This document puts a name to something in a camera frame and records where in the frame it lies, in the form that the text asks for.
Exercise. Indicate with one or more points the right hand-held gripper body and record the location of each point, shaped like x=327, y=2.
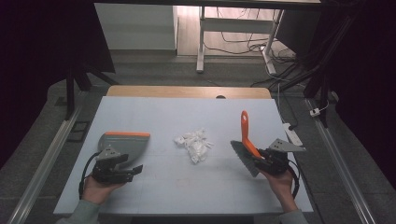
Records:
x=277, y=161

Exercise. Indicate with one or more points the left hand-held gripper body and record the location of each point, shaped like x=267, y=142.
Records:
x=104, y=174

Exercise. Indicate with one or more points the grey dustpan with orange edge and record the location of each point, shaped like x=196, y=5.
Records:
x=130, y=144

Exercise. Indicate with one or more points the pile of white paper scraps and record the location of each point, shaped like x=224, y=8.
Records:
x=196, y=144

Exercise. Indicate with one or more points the person's left hand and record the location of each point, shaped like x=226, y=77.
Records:
x=95, y=191

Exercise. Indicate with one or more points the person's right hand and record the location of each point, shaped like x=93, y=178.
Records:
x=283, y=189

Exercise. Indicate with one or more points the white power strip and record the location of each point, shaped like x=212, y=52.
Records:
x=293, y=135

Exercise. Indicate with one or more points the small white plug adapter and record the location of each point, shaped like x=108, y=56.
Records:
x=315, y=112

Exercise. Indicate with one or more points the pale foam board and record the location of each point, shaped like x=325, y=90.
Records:
x=186, y=115

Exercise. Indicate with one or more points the black tripod stand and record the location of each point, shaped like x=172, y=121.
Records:
x=71, y=93

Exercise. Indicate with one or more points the wooden table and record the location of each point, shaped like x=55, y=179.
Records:
x=171, y=91

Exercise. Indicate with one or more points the black metal stand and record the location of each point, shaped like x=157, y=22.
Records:
x=320, y=71

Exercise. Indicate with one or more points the dark curtain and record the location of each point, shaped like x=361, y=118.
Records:
x=367, y=77
x=37, y=62

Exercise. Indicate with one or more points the white cabinet panel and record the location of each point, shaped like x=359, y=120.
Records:
x=134, y=26

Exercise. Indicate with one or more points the aluminium rail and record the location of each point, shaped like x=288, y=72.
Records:
x=339, y=161
x=49, y=161

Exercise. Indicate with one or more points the white metal desk frame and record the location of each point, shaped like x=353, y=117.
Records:
x=236, y=25

